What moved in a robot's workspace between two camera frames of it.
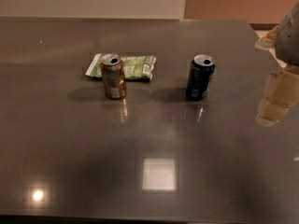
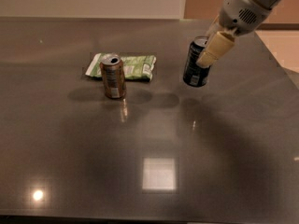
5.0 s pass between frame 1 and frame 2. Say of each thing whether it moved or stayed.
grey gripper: moved
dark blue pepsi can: moved
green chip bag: stayed
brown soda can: stayed
